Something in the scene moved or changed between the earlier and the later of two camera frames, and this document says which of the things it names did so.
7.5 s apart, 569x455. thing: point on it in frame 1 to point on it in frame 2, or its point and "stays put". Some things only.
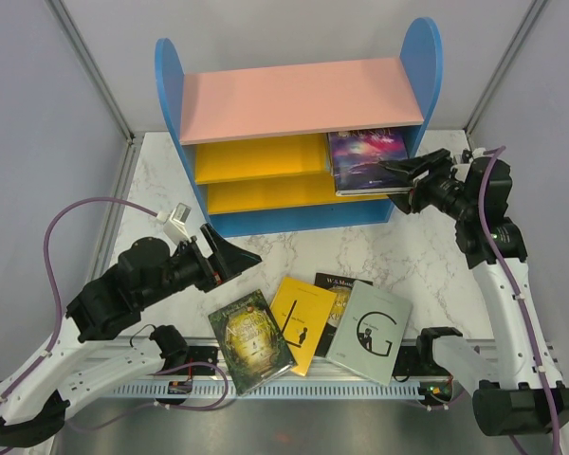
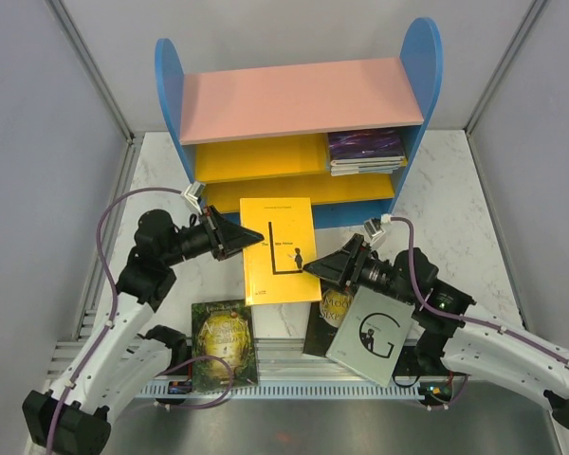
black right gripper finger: (419, 164) to (335, 265)
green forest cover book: (252, 340) to (223, 330)
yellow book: (301, 311) to (273, 267)
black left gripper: (227, 262) to (225, 236)
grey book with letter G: (368, 333) stays put
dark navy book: (329, 153) to (367, 161)
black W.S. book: (341, 286) stays put
